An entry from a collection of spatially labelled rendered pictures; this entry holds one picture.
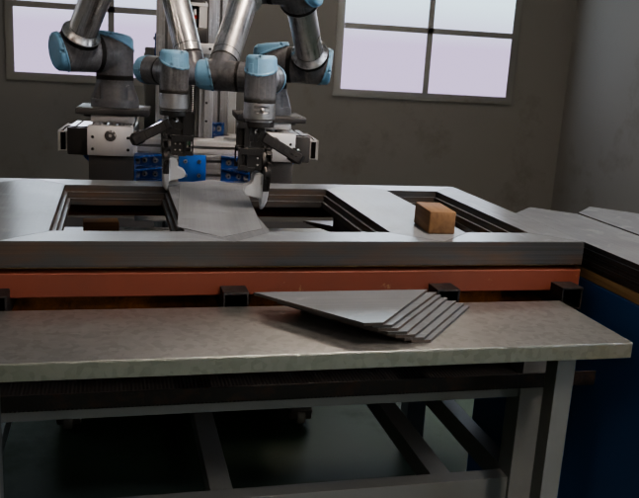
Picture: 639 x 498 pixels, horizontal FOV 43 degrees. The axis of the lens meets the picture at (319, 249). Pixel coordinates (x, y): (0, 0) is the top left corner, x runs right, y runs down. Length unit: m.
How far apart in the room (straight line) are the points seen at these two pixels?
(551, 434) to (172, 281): 0.82
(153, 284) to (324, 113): 3.99
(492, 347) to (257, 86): 0.84
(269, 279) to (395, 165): 4.07
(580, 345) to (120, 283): 0.87
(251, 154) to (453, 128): 3.91
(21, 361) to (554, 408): 1.02
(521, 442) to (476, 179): 4.01
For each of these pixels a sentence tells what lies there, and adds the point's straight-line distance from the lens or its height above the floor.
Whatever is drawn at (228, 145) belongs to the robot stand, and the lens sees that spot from 2.65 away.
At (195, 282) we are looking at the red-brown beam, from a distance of 1.61.
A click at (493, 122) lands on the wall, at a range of 5.84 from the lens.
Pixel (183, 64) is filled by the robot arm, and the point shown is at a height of 1.19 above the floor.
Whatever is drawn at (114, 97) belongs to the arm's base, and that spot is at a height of 1.07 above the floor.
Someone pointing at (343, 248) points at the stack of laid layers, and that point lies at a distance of 1.65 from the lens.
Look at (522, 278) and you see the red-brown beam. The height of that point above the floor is 0.78.
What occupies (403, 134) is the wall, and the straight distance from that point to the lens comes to 5.64.
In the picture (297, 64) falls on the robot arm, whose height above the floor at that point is 1.20.
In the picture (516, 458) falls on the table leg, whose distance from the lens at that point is 2.01.
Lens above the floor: 1.23
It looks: 13 degrees down
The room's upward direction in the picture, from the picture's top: 3 degrees clockwise
